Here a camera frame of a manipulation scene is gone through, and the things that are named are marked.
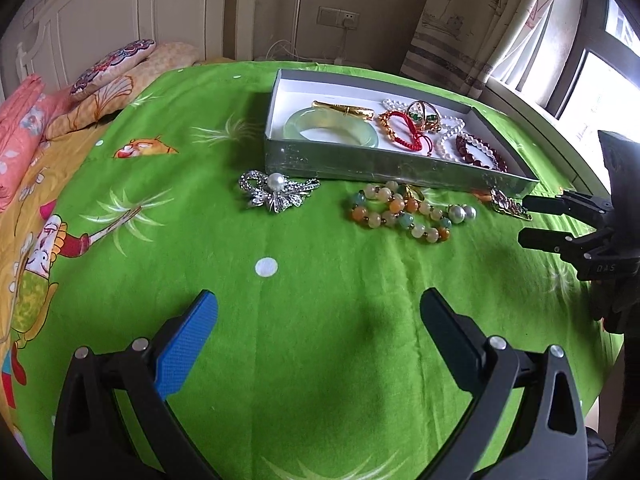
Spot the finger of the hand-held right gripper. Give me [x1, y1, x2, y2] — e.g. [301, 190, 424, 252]
[517, 227, 613, 267]
[522, 191, 615, 223]

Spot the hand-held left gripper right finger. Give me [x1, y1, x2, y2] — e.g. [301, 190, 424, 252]
[419, 287, 589, 480]

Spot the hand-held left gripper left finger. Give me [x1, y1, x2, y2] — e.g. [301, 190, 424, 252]
[51, 289, 220, 480]

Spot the enamel flower brooch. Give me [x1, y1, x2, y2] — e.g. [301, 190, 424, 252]
[489, 187, 534, 222]

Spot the dark red bead bracelet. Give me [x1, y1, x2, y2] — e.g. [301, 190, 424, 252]
[454, 132, 509, 172]

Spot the white pearl necklace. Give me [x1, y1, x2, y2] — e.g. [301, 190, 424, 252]
[382, 99, 501, 162]

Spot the gold red string bracelet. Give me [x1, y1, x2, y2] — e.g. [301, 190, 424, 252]
[377, 100, 446, 155]

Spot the silver cardboard box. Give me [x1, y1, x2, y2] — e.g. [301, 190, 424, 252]
[263, 67, 542, 197]

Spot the pale green jade bangle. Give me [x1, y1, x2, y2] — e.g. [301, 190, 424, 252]
[284, 107, 379, 149]

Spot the person's right hand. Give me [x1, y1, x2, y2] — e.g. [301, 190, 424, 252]
[592, 272, 640, 335]

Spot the green printed bedsheet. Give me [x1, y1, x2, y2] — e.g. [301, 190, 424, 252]
[0, 60, 626, 480]

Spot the silver pearl bow brooch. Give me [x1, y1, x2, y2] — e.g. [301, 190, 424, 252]
[239, 170, 322, 214]

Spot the printed curtain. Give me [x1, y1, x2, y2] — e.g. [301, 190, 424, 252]
[400, 0, 576, 99]

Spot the pink floral quilt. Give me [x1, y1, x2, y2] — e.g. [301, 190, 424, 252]
[0, 73, 76, 212]

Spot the yellow patterned pillow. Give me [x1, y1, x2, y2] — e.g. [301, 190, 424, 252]
[44, 41, 202, 142]

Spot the embroidered pillow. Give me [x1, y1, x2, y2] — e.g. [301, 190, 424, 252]
[68, 38, 157, 102]

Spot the cream wooden headboard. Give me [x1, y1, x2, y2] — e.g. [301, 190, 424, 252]
[14, 0, 240, 97]

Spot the window frame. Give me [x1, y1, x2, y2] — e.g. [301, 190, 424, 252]
[486, 0, 640, 192]

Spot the multicolour jade bead bracelet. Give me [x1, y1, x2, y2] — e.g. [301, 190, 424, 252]
[346, 182, 452, 244]

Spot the white cable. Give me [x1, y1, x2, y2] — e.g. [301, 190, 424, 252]
[264, 27, 352, 64]

